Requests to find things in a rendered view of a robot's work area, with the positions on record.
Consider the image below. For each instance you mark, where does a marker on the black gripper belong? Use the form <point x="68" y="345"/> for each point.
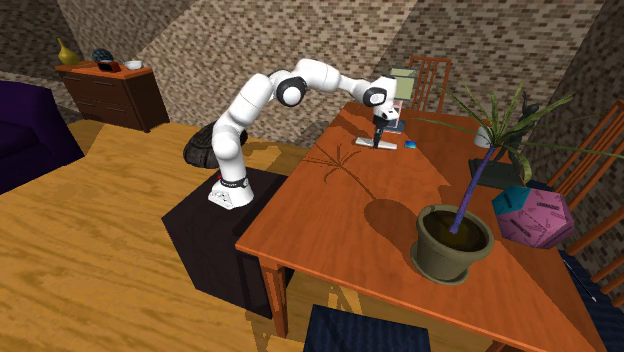
<point x="378" y="124"/>

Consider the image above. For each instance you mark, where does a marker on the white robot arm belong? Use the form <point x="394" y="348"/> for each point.
<point x="244" y="102"/>

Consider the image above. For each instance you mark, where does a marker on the dark blue book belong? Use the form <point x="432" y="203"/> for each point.
<point x="396" y="128"/>

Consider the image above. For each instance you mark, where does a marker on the grey flat remote control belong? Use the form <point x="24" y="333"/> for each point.
<point x="365" y="142"/>

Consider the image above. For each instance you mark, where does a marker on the small blue object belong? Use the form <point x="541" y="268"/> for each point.
<point x="410" y="144"/>

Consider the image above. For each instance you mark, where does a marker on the pale green box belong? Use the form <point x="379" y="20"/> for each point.
<point x="403" y="84"/>

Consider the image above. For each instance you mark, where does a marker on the wooden chair with slatted back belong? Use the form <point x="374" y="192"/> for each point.
<point x="602" y="146"/>
<point x="429" y="80"/>
<point x="599" y="312"/>

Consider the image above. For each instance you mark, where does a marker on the orange wooden table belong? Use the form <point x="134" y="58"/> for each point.
<point x="331" y="214"/>

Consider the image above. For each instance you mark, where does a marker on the white cup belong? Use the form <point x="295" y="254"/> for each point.
<point x="481" y="139"/>

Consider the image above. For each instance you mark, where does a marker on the dark figure on square base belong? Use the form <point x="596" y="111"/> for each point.
<point x="495" y="173"/>

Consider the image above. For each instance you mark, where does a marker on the potted plant in olive pot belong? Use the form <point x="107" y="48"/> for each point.
<point x="438" y="254"/>

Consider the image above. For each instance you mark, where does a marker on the black round basket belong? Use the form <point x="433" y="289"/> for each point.
<point x="200" y="148"/>

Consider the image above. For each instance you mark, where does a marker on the pink and teal polyhedron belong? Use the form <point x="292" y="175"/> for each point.
<point x="536" y="219"/>

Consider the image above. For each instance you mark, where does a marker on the dark robot stand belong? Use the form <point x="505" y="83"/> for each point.
<point x="209" y="244"/>

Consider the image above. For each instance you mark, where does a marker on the chair with dark blue seat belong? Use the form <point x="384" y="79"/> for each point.
<point x="365" y="331"/>

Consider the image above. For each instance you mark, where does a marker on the brown chest of drawers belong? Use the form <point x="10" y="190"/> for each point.
<point x="105" y="95"/>

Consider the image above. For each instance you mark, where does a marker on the dark purple sofa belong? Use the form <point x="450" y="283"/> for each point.
<point x="29" y="131"/>

